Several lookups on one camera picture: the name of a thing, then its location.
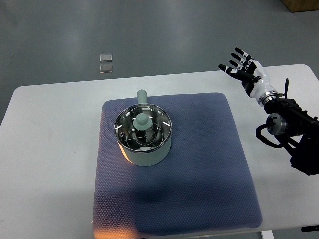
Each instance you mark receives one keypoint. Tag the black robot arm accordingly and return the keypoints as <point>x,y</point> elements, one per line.
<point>288,126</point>

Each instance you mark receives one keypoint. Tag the wire steaming rack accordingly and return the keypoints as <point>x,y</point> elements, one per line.
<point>144,140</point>

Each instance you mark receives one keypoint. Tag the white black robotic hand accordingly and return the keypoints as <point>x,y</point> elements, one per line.
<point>254,78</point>

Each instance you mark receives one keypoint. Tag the brown cardboard box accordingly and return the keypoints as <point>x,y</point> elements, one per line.
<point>301,5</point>

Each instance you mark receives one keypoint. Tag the black table bracket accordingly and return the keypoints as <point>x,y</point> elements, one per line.
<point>310,228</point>

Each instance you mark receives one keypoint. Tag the upper floor metal plate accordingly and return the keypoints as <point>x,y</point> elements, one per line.
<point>106,57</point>

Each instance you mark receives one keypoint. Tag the green steel pot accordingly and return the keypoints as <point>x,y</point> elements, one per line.
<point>145,159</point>

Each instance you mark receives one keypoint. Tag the glass lid with green knob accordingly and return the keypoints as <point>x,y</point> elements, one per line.
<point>142,117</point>

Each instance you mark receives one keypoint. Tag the blue textured mat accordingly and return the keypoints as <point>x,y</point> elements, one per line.
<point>203,184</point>

